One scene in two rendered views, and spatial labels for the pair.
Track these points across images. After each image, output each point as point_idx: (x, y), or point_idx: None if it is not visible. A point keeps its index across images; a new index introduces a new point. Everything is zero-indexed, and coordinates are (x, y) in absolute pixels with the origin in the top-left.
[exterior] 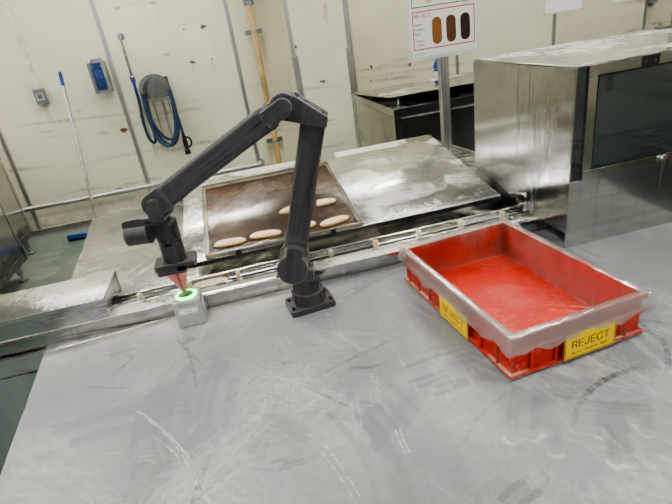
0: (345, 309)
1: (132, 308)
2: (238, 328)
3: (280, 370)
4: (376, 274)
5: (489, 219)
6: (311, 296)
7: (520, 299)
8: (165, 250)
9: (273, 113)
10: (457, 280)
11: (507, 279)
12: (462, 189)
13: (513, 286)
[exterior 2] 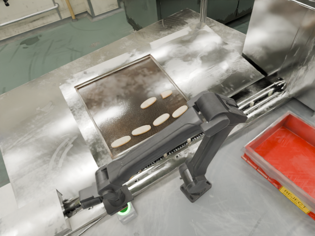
0: (219, 189)
1: (84, 218)
2: (162, 218)
3: None
4: (220, 151)
5: (263, 96)
6: (202, 190)
7: (312, 169)
8: (114, 202)
9: (214, 129)
10: (270, 154)
11: (296, 151)
12: (242, 73)
13: (303, 157)
